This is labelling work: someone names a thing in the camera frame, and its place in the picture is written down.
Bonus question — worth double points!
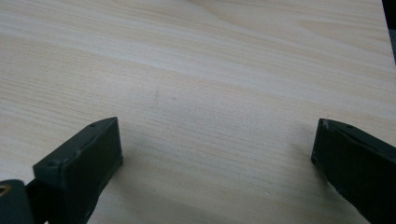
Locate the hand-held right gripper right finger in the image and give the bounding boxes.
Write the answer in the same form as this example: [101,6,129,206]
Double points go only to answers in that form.
[310,118,396,224]

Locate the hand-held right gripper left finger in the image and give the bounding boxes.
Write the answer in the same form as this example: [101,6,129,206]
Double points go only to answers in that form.
[26,117,124,224]

